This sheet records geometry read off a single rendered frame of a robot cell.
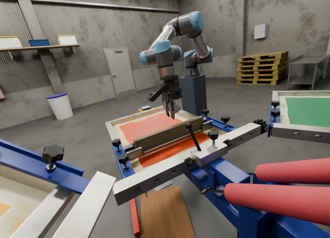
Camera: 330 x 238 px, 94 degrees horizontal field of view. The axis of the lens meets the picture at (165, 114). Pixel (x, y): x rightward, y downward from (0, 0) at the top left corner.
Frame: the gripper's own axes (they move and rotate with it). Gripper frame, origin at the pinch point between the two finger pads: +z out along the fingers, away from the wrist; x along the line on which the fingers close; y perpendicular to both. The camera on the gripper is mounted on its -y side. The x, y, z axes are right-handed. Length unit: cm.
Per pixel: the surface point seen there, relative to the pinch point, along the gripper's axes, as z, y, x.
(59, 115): 91, -152, 534
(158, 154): 16.1, -11.4, -4.2
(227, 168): 7.8, -0.4, -37.6
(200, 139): 16.6, 13.6, -5.7
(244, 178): 7.9, 0.1, -43.4
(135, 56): -57, 199, 706
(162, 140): 10.7, -7.2, -1.8
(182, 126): 7.3, 5.9, -1.8
